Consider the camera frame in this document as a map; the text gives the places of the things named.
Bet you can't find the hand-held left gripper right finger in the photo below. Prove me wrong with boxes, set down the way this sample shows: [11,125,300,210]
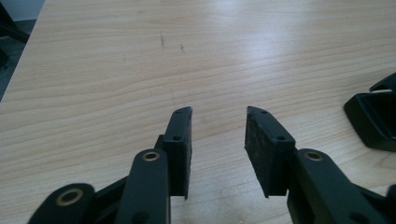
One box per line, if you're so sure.
[244,105,297,199]

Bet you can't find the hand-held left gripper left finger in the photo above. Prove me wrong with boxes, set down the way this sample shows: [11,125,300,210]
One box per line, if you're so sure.
[154,106,193,200]

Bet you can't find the black metal stand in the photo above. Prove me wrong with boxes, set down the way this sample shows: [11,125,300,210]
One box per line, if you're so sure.
[0,2,31,44]

